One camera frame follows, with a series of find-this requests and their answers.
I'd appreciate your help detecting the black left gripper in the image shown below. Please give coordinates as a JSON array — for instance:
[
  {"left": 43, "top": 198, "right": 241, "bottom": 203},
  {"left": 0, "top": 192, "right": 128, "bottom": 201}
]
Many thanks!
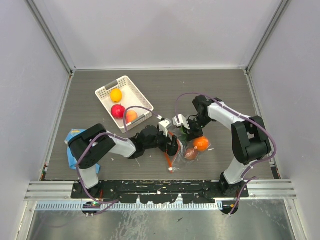
[{"left": 144, "top": 127, "right": 182, "bottom": 156}]

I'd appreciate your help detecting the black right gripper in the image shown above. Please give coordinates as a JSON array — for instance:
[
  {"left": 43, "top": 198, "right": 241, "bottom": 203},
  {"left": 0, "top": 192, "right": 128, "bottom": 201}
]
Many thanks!
[{"left": 181, "top": 115, "right": 212, "bottom": 142}]

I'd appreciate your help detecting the fake dark green vegetable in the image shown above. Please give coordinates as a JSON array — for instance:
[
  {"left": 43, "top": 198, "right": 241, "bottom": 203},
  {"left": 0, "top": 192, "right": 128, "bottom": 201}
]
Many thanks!
[{"left": 179, "top": 133, "right": 188, "bottom": 142}]

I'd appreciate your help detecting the clear zip top bag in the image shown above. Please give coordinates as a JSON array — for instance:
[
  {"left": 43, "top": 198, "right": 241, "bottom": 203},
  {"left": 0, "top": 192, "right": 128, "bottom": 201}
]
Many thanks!
[{"left": 164, "top": 128, "right": 212, "bottom": 173}]

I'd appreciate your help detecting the fake brown passion fruit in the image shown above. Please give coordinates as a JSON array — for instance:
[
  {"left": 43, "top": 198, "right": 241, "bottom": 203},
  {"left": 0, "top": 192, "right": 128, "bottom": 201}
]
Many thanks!
[{"left": 184, "top": 147, "right": 199, "bottom": 161}]

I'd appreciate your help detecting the fake peach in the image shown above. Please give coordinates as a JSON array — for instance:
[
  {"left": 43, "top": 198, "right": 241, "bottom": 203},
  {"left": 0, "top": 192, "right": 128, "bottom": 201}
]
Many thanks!
[{"left": 125, "top": 110, "right": 138, "bottom": 124}]

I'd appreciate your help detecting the fake red apple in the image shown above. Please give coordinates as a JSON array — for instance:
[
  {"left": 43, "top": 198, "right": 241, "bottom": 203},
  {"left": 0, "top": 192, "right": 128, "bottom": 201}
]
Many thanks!
[{"left": 111, "top": 104, "right": 126, "bottom": 119}]

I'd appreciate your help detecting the fake yellow lemon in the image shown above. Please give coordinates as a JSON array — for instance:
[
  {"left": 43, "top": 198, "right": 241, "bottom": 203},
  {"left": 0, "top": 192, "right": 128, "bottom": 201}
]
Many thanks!
[{"left": 109, "top": 88, "right": 123, "bottom": 103}]

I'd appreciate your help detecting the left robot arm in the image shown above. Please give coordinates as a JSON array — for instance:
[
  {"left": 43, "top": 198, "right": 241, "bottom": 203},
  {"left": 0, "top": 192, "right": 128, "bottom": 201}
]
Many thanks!
[{"left": 67, "top": 123, "right": 180, "bottom": 198}]

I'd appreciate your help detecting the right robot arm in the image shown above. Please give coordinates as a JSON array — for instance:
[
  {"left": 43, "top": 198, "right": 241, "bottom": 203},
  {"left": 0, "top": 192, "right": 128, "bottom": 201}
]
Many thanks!
[{"left": 184, "top": 95, "right": 271, "bottom": 197}]

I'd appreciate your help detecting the fake green watermelon piece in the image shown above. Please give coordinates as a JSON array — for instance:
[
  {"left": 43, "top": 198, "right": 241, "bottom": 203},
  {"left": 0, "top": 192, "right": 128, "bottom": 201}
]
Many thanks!
[{"left": 180, "top": 127, "right": 188, "bottom": 134}]

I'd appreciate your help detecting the fake orange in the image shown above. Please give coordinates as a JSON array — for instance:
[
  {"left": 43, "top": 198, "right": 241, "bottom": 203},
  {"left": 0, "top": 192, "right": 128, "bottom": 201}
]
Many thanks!
[{"left": 192, "top": 136, "right": 210, "bottom": 152}]

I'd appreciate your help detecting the white perforated plastic basket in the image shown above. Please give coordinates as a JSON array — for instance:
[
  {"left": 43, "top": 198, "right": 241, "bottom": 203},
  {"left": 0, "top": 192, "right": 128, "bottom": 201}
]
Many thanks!
[{"left": 95, "top": 75, "right": 154, "bottom": 133}]

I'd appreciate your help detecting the blue patterned cloth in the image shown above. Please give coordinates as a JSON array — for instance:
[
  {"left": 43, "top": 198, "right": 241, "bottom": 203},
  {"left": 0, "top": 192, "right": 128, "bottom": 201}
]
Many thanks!
[{"left": 65, "top": 128, "right": 101, "bottom": 174}]

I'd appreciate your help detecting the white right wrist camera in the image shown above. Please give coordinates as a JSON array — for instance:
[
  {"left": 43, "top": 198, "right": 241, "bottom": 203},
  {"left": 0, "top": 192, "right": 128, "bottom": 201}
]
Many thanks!
[{"left": 172, "top": 114, "right": 190, "bottom": 130}]

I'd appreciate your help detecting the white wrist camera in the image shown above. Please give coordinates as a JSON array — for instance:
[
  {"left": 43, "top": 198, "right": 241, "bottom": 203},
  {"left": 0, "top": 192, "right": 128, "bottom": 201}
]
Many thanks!
[
  {"left": 172, "top": 114, "right": 190, "bottom": 130},
  {"left": 157, "top": 118, "right": 173, "bottom": 137}
]

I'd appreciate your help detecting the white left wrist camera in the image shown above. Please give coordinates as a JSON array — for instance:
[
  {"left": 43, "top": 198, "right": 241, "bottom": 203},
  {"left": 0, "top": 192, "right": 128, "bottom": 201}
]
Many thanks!
[{"left": 157, "top": 118, "right": 173, "bottom": 137}]

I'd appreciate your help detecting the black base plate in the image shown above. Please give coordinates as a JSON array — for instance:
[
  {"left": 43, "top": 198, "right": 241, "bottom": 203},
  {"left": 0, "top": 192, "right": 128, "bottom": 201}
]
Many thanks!
[{"left": 87, "top": 180, "right": 249, "bottom": 204}]

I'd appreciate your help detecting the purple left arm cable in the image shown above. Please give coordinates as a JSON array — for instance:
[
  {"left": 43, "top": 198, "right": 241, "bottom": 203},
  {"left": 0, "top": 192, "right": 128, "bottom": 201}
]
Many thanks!
[{"left": 74, "top": 106, "right": 163, "bottom": 216}]

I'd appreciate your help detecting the aluminium frame rail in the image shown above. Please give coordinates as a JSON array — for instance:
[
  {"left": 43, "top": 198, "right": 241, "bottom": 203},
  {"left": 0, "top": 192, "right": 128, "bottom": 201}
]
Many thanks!
[{"left": 24, "top": 179, "right": 297, "bottom": 202}]

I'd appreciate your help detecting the blue slotted cable duct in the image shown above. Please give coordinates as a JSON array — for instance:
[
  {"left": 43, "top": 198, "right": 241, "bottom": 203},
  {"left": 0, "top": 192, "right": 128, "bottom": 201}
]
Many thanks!
[{"left": 35, "top": 201, "right": 223, "bottom": 212}]

